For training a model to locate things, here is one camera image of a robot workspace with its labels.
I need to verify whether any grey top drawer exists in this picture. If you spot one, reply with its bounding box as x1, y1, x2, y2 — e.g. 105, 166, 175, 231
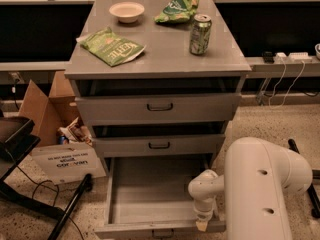
76, 77, 240, 126

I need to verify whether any white power adapter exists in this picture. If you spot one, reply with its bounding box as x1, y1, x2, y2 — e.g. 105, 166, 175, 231
275, 52, 312, 63

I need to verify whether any grey drawer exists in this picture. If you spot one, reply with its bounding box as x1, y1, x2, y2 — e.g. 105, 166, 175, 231
76, 77, 240, 126
93, 121, 225, 157
94, 154, 227, 240

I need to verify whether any grey bottom drawer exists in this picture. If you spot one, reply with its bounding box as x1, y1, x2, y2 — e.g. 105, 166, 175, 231
94, 154, 227, 240

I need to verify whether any grey middle drawer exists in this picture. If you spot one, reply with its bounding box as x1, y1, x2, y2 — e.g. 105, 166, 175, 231
93, 121, 225, 157

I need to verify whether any green soda can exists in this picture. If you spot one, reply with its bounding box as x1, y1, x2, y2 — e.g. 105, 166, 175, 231
189, 14, 212, 55

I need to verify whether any black small adapter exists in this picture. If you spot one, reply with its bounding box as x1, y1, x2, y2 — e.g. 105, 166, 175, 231
262, 51, 274, 64

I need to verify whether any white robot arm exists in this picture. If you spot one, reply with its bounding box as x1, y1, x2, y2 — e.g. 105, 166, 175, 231
188, 137, 312, 240

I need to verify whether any green chip bag flat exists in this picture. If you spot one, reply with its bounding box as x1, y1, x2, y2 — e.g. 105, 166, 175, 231
77, 27, 145, 67

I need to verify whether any grey drawer cabinet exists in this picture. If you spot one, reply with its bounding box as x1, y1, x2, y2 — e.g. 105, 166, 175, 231
65, 0, 250, 161

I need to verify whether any black stand left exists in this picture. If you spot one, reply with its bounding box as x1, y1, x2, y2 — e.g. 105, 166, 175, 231
0, 117, 92, 240

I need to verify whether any white cable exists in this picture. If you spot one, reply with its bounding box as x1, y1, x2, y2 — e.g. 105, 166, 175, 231
267, 58, 306, 109

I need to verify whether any black stand leg right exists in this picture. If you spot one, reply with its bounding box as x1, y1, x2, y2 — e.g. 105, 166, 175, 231
288, 139, 320, 219

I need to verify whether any green crumpled chip bag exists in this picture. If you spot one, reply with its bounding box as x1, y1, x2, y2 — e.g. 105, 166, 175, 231
154, 0, 200, 24

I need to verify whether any white bowl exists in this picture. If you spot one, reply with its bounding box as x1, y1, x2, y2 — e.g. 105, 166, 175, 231
109, 2, 145, 24

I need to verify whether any brown cardboard box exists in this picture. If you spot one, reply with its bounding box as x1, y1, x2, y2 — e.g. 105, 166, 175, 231
19, 71, 91, 146

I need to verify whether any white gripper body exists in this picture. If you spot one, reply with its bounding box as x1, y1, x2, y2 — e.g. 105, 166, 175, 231
188, 169, 218, 222

